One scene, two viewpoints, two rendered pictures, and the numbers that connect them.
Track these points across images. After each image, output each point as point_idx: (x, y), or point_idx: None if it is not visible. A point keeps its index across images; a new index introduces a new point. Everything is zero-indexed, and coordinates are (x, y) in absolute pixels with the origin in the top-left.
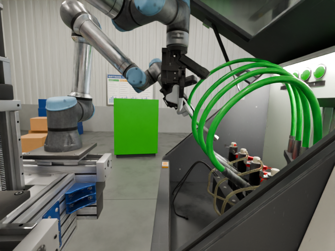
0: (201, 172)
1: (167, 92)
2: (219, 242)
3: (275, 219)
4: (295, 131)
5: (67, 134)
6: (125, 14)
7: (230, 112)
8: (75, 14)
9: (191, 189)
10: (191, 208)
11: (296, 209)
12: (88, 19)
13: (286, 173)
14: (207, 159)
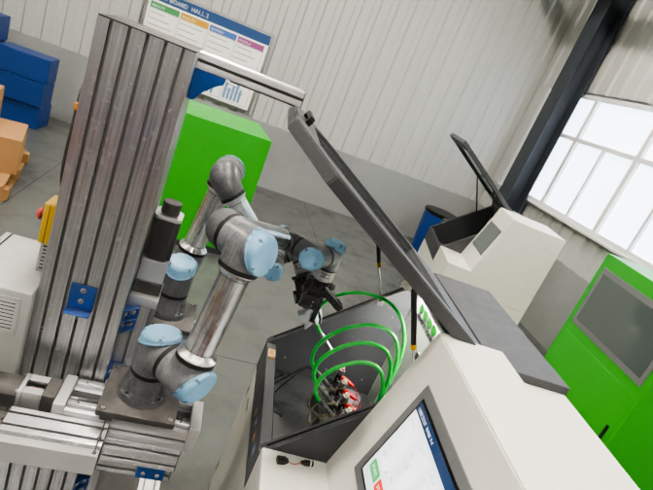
0: (307, 367)
1: (300, 284)
2: (303, 438)
3: (331, 435)
4: (395, 371)
5: (180, 303)
6: (287, 249)
7: (362, 315)
8: (231, 195)
9: (291, 385)
10: (286, 406)
11: (342, 433)
12: (242, 199)
13: (345, 416)
14: (320, 355)
